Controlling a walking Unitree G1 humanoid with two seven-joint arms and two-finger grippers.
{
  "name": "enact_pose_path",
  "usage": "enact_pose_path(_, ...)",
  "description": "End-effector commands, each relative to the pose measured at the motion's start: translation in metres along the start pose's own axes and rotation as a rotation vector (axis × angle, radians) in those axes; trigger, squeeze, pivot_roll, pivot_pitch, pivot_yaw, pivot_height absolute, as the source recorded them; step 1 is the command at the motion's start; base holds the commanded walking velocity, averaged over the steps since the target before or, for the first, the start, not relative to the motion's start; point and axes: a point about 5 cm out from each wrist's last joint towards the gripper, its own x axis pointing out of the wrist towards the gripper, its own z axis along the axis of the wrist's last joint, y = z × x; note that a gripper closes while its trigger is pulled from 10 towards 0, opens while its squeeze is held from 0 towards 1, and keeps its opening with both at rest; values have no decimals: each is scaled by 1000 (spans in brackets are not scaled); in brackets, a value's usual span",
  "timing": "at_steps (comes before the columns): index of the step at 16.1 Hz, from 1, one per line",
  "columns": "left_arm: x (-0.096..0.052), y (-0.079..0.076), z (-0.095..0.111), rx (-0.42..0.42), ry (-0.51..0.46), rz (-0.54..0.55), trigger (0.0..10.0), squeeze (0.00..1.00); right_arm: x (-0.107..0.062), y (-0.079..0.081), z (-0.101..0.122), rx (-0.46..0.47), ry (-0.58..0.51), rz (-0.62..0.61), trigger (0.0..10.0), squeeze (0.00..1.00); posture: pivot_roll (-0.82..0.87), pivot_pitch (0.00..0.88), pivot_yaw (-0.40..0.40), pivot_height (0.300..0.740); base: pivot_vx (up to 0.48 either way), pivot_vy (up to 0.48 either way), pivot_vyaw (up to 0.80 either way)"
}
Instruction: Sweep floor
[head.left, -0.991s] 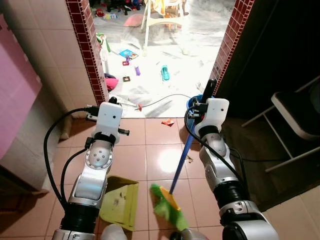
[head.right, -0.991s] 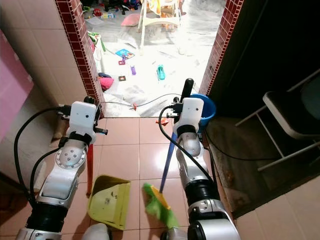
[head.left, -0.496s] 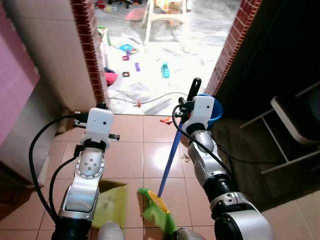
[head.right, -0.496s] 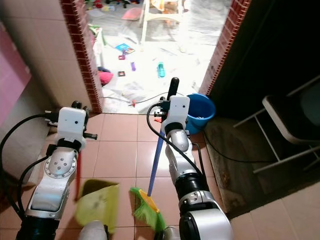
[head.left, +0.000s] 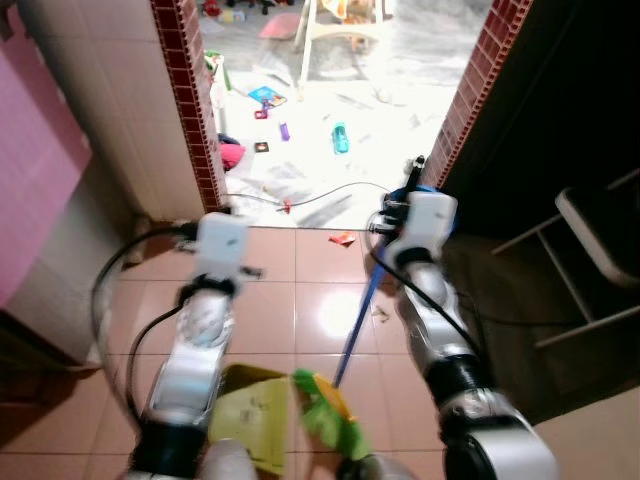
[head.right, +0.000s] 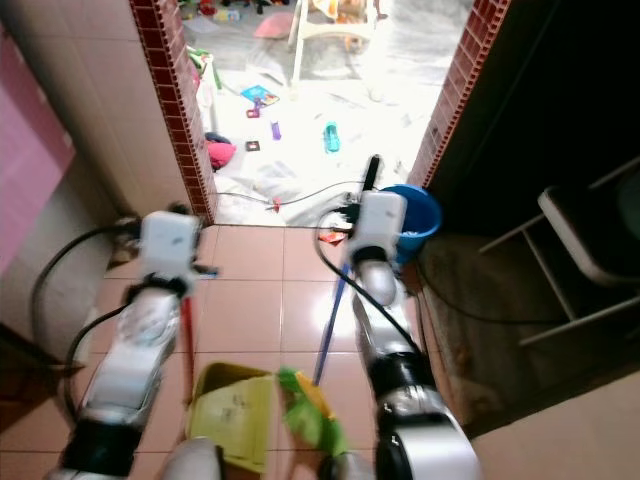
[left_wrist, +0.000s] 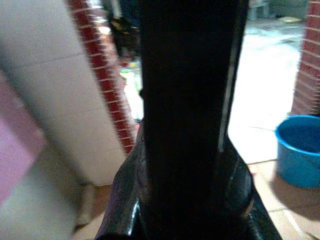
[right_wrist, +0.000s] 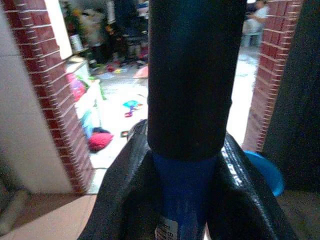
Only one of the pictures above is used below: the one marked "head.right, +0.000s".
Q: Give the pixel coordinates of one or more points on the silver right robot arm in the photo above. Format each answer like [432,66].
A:
[400,340]

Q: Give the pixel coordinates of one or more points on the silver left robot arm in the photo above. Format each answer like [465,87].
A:
[145,335]

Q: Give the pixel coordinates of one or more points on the red wrapper scrap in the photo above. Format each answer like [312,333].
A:
[330,237]

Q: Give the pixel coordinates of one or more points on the teal plastic bottle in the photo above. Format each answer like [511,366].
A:
[331,137]

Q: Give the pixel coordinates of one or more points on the pink red bag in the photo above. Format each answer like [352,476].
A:
[220,153]

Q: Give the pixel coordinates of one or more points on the blue plastic bucket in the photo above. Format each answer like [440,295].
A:
[420,220]

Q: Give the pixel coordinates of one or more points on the small dark square card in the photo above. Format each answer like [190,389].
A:
[252,146]

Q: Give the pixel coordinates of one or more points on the small purple toy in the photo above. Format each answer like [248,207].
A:
[275,130]

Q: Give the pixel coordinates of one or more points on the blue picture book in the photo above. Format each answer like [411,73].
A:
[259,96]

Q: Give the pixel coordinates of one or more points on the white plastic chair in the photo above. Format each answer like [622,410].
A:
[335,30]

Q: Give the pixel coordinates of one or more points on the grey metal shelf rack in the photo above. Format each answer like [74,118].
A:
[585,235]

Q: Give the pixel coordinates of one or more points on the grey robot leg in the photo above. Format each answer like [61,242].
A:
[195,462]

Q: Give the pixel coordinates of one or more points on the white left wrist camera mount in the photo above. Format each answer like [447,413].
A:
[168,245]

